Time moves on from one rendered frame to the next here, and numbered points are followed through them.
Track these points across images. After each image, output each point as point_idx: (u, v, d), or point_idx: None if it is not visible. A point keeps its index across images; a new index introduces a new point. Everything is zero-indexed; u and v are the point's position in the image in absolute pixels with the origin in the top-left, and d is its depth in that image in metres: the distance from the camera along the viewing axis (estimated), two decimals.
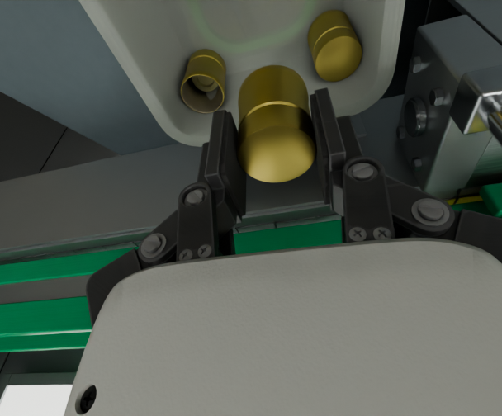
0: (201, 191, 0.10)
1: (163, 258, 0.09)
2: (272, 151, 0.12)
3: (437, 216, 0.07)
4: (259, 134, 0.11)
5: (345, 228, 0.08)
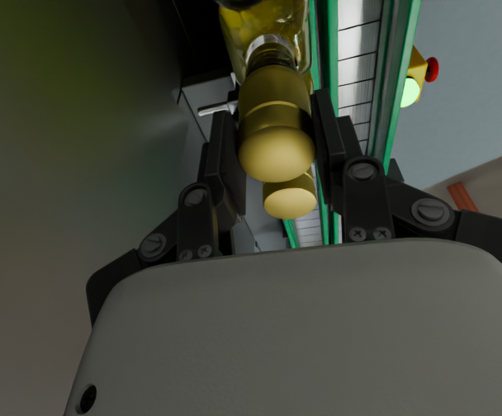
0: (201, 191, 0.10)
1: (163, 258, 0.09)
2: (272, 151, 0.12)
3: (437, 216, 0.07)
4: (259, 134, 0.11)
5: (345, 228, 0.08)
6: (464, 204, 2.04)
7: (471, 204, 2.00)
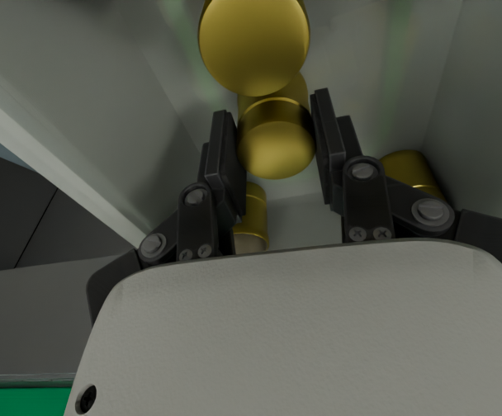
0: (201, 191, 0.10)
1: (163, 258, 0.09)
2: None
3: (437, 216, 0.07)
4: None
5: (345, 228, 0.08)
6: None
7: None
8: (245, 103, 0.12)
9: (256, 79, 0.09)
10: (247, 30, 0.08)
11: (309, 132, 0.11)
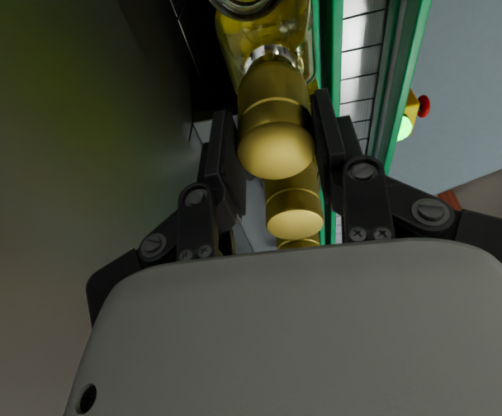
0: (201, 191, 0.10)
1: (163, 258, 0.09)
2: (292, 223, 0.16)
3: (437, 216, 0.07)
4: (284, 215, 0.15)
5: (345, 228, 0.08)
6: None
7: None
8: (245, 103, 0.12)
9: None
10: None
11: (309, 132, 0.11)
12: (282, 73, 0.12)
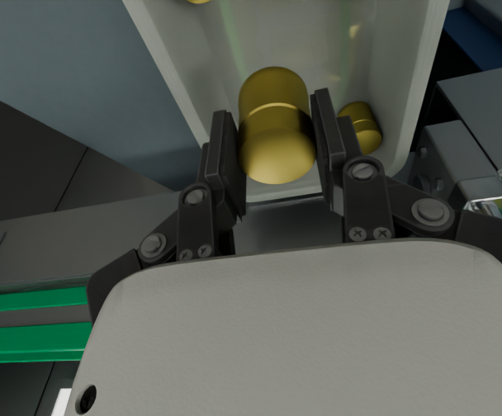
0: (201, 191, 0.10)
1: (163, 258, 0.09)
2: None
3: (437, 216, 0.07)
4: None
5: (345, 228, 0.08)
6: None
7: None
8: None
9: (277, 175, 0.13)
10: (273, 151, 0.11)
11: None
12: None
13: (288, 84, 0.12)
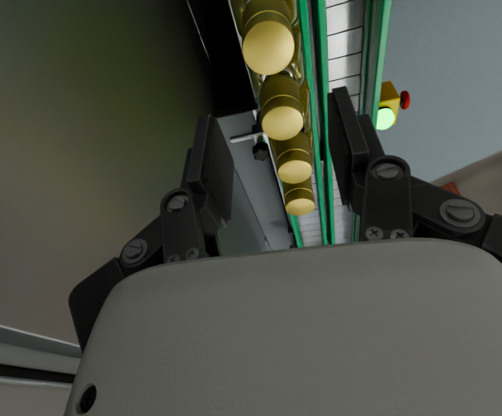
0: (182, 197, 0.10)
1: (144, 264, 0.09)
2: (293, 170, 0.26)
3: (467, 217, 0.07)
4: (288, 163, 0.26)
5: (362, 226, 0.07)
6: None
7: None
8: (265, 98, 0.23)
9: (268, 65, 0.18)
10: (266, 42, 0.17)
11: (299, 111, 0.21)
12: (285, 82, 0.23)
13: (276, 2, 0.18)
